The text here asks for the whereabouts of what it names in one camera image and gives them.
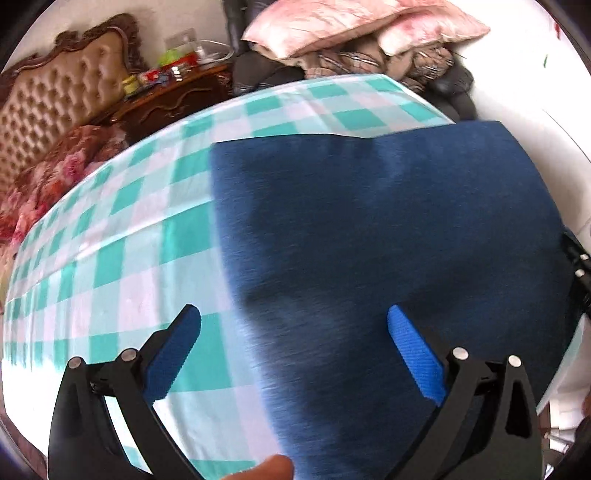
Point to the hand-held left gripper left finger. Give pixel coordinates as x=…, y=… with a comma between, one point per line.
x=171, y=364

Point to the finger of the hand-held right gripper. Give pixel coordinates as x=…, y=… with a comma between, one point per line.
x=579, y=273

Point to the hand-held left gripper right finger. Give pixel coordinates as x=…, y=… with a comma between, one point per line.
x=415, y=360

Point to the blue denim pants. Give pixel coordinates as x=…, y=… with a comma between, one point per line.
x=369, y=207

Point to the person's left hand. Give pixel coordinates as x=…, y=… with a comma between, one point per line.
x=268, y=468

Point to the teal checked cloth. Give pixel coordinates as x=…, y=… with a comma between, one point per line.
x=138, y=230

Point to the red floral blanket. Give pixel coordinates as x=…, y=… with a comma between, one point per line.
x=60, y=170

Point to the carved wooden nightstand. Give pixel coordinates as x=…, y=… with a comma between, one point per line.
x=175, y=99

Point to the small pink pillow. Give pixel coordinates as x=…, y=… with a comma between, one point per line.
x=438, y=32

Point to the brown tufted headboard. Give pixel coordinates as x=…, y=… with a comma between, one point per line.
x=55, y=101

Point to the black leather chair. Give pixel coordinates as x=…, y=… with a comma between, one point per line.
x=251, y=74

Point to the clutter of items on nightstand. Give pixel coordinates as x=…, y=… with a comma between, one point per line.
x=184, y=61

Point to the green packet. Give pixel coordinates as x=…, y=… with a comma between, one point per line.
x=169, y=56

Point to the large pink pillow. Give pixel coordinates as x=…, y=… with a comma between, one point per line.
x=323, y=23

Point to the grey wall socket plate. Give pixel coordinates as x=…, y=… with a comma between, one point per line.
x=181, y=37

